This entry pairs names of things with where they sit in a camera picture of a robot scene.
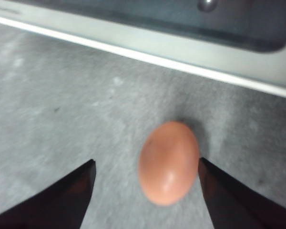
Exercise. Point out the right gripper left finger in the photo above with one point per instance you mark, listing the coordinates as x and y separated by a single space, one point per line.
62 202

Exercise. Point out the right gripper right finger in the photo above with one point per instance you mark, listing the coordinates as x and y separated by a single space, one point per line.
233 205

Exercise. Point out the brown egg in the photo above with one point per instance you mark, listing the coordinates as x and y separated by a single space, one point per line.
168 164

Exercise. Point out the cream toaster oven body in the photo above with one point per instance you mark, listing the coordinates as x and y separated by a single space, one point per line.
157 59

